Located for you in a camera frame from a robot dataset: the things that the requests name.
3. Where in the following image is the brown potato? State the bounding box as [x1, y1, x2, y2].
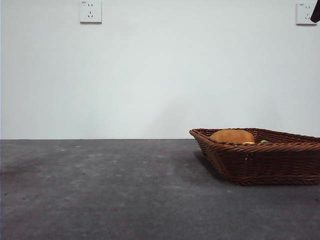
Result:
[209, 129, 255, 145]

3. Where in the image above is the brown wicker basket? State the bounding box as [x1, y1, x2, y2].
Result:
[189, 127, 320, 186]

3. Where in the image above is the white wall socket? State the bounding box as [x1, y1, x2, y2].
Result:
[295, 2, 318, 26]
[79, 0, 103, 25]

